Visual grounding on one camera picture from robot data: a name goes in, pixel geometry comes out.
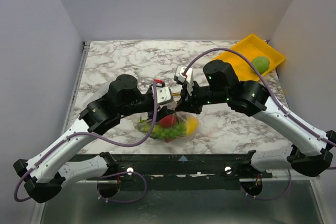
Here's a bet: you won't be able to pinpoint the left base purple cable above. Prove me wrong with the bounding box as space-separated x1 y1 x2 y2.
97 170 148 204

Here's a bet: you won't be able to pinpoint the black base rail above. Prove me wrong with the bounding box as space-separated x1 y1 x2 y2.
83 152 274 192

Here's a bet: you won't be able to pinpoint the yellow toy mango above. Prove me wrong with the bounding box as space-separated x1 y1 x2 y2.
184 116 198 135

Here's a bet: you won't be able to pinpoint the green toy cabbage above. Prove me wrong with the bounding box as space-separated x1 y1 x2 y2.
252 56 270 74

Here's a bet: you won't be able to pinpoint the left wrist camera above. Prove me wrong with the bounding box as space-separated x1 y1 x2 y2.
151 79 173 105

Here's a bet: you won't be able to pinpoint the clear zip top bag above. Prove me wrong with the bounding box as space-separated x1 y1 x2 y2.
132 112 199 143

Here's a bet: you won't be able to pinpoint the red toy tomato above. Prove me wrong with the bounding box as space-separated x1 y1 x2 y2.
158 113 178 129

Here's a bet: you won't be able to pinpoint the green toy grapes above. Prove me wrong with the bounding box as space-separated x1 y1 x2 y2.
151 124 186 140

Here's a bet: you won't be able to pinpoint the toy green onion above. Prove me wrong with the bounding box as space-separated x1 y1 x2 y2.
136 120 152 133

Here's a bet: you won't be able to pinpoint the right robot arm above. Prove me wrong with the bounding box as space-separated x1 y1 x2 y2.
174 60 333 178

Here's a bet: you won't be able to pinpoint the yellow plastic tray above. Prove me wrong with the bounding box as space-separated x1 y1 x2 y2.
214 34 286 81

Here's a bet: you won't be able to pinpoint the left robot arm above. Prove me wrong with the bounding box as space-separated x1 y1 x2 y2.
13 74 171 203

